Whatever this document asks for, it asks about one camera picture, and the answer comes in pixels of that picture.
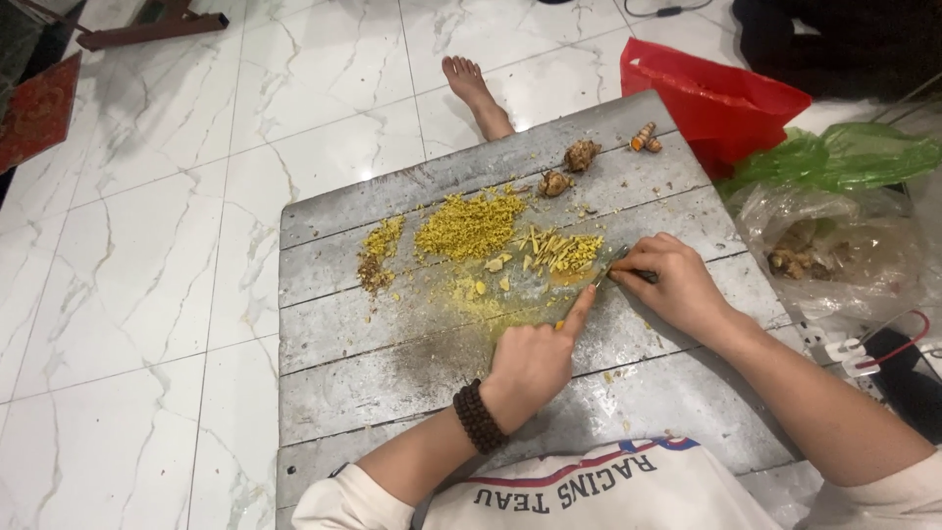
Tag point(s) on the person's left hand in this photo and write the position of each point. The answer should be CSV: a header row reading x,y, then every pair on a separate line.
x,y
530,368

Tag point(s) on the person's right hand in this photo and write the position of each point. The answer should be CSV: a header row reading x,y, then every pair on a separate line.
x,y
677,283

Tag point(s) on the person's right fingers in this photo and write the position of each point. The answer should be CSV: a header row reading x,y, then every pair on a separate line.
x,y
636,261

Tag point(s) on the metal knife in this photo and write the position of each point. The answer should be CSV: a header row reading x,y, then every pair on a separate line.
x,y
614,265

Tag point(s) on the pile of sliced turmeric sticks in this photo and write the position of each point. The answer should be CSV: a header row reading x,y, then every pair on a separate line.
x,y
563,250

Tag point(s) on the knobby turmeric root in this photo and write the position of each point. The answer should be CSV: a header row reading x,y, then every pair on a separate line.
x,y
581,155
554,183

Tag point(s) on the grey wooden chopping board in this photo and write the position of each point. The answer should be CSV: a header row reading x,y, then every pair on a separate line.
x,y
530,309

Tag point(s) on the orange cut turmeric root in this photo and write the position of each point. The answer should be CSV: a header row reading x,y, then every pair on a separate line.
x,y
645,138

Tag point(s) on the pile of minced yellow turmeric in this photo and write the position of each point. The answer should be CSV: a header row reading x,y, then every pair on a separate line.
x,y
471,227

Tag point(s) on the red plastic bag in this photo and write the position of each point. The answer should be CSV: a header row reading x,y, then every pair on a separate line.
x,y
706,103

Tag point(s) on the clear plastic bag of roots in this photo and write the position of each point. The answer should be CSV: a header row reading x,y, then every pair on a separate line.
x,y
831,250

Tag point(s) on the green plastic bag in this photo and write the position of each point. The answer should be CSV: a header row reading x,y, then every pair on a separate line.
x,y
839,158

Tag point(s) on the person's foot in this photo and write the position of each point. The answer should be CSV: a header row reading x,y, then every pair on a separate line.
x,y
478,96

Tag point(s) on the person's white printed shirt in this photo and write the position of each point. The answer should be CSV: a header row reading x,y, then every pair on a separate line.
x,y
611,489

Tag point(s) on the white power strip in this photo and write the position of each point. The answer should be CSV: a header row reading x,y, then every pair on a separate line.
x,y
846,357

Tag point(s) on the small pile of turmeric scraps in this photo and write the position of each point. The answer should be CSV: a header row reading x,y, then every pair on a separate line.
x,y
379,254

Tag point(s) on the black phone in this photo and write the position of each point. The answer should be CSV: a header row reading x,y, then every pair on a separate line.
x,y
909,386

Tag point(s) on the black bag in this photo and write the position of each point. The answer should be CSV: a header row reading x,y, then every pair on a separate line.
x,y
846,44

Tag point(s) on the brown wooden furniture leg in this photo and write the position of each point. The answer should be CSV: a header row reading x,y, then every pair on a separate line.
x,y
151,28

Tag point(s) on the red patterned mat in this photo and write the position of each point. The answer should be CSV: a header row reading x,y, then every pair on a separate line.
x,y
37,110

